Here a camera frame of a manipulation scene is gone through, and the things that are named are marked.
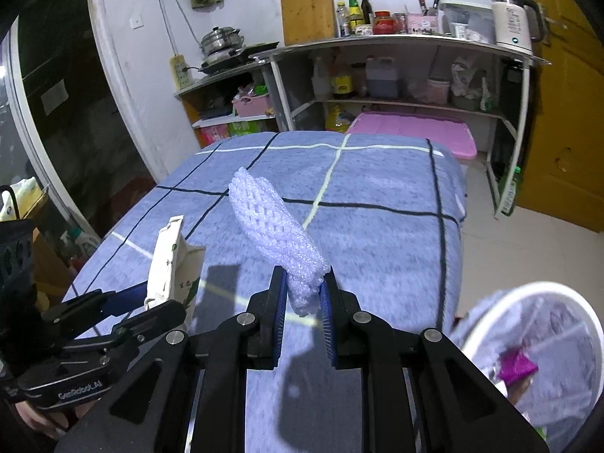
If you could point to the clear bin liner bag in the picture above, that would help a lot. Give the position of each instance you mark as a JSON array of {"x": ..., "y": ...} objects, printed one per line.
[{"x": 561, "y": 339}]

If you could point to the small white cup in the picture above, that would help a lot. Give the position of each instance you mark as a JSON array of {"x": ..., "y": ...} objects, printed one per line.
[{"x": 460, "y": 30}]

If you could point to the pink plastic basket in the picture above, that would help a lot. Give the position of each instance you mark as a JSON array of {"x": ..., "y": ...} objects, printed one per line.
[{"x": 252, "y": 106}]

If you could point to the white wall switch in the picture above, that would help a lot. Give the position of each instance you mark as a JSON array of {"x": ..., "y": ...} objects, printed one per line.
[{"x": 136, "y": 20}]

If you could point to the green plastic bottle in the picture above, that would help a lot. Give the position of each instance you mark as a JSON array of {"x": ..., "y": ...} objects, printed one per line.
[{"x": 510, "y": 193}]

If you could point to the white trash bin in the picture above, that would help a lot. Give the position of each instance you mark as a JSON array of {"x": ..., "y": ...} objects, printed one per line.
[{"x": 538, "y": 286}]

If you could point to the dark purple jug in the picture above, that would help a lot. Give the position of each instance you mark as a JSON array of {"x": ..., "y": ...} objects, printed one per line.
[{"x": 382, "y": 80}]

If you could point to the blue checked tablecloth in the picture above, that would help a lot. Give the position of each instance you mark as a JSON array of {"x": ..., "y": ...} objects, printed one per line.
[{"x": 377, "y": 245}]

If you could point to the crumpled plastic bags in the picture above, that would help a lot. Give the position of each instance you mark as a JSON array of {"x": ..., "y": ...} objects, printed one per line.
[{"x": 472, "y": 85}]

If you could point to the white yellow plastic bag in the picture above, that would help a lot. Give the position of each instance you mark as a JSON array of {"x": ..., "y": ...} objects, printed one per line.
[{"x": 23, "y": 198}]

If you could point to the purple snack packet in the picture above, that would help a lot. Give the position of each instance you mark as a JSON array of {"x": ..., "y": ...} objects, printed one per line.
[{"x": 516, "y": 365}]

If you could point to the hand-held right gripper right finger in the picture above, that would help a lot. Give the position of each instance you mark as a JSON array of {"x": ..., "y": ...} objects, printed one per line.
[{"x": 328, "y": 321}]

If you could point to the yellow-label oil bottle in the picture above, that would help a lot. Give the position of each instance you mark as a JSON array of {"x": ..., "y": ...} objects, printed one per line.
[{"x": 343, "y": 82}]

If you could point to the beige wrapper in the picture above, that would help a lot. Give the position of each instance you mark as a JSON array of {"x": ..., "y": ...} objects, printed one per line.
[{"x": 165, "y": 264}]

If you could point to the white foam fruit net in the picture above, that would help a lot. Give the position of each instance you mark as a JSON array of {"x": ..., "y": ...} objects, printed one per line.
[{"x": 273, "y": 226}]

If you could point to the white electric kettle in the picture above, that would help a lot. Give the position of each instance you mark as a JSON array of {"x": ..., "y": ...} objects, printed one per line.
[{"x": 509, "y": 23}]

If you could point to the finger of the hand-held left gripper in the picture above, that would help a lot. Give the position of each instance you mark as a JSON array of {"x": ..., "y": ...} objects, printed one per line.
[
  {"x": 125, "y": 302},
  {"x": 155, "y": 321}
]

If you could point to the green yellow-label bottle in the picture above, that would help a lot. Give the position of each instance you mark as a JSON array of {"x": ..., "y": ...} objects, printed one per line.
[{"x": 355, "y": 14}]

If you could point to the pink knife holder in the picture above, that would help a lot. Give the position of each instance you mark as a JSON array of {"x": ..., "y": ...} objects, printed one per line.
[{"x": 422, "y": 24}]

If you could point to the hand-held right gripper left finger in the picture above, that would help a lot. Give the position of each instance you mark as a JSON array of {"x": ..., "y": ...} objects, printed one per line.
[{"x": 278, "y": 316}]

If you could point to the yellow power strip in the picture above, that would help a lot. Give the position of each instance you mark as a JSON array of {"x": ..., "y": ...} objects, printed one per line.
[{"x": 180, "y": 73}]

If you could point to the black induction cooker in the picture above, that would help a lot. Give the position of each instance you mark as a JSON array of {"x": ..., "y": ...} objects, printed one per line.
[{"x": 236, "y": 59}]

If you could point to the pink plastic container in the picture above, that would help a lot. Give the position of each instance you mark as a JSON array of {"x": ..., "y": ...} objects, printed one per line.
[{"x": 439, "y": 92}]

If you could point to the green food packets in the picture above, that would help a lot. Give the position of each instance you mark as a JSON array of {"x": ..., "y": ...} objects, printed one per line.
[{"x": 245, "y": 129}]

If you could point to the large red sauce jar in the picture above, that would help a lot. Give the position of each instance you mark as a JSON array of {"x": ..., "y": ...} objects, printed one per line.
[{"x": 383, "y": 23}]

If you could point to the clear seasoning bottle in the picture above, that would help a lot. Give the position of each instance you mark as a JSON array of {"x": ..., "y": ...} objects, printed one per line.
[{"x": 343, "y": 21}]

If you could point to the wooden cutting board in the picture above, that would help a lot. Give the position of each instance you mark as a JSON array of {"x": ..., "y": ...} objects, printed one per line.
[{"x": 306, "y": 9}]

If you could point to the person's left hand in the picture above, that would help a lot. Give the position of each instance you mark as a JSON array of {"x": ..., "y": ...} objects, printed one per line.
[{"x": 42, "y": 422}]

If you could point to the clear plastic storage box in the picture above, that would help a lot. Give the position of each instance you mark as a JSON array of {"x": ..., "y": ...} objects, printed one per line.
[{"x": 476, "y": 21}]

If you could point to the steel pot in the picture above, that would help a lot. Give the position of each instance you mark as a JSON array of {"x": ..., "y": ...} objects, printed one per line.
[{"x": 221, "y": 42}]

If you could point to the dark glass sliding door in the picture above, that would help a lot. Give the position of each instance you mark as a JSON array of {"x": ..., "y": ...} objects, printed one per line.
[{"x": 61, "y": 104}]

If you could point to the dark sauce bottle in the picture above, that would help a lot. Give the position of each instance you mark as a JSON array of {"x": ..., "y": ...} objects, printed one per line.
[{"x": 366, "y": 9}]

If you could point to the small wooden shelf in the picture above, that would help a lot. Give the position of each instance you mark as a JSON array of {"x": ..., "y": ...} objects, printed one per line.
[{"x": 188, "y": 113}]

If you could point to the translucent white bottle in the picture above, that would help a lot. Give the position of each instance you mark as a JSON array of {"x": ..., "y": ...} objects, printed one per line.
[{"x": 322, "y": 80}]

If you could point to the yellow wooden door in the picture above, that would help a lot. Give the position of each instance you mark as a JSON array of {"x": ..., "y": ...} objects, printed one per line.
[{"x": 566, "y": 127}]

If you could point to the pink food packets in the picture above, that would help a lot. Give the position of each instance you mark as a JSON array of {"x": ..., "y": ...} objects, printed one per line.
[{"x": 214, "y": 136}]

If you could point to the white metal shelf unit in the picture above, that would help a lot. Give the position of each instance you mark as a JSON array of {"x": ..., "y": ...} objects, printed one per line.
[{"x": 377, "y": 43}]

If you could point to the pink lidded storage box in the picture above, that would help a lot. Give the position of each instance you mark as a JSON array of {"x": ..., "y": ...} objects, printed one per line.
[{"x": 410, "y": 132}]

